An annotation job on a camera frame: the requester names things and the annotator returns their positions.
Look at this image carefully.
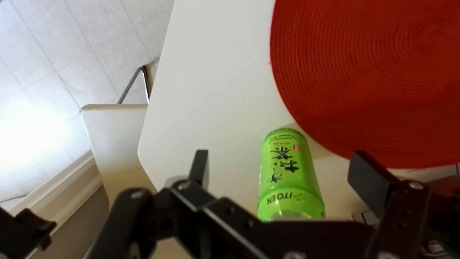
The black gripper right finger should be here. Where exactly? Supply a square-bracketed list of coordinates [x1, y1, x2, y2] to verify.
[347, 150, 432, 259]

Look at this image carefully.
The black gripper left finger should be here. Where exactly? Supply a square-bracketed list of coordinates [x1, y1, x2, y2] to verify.
[87, 149, 270, 259]

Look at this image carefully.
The green tea bottle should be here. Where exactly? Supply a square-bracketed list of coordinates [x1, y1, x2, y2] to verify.
[255, 127, 326, 223]

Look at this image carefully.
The red round woven placemat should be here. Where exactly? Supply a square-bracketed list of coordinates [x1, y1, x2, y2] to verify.
[268, 0, 460, 170]

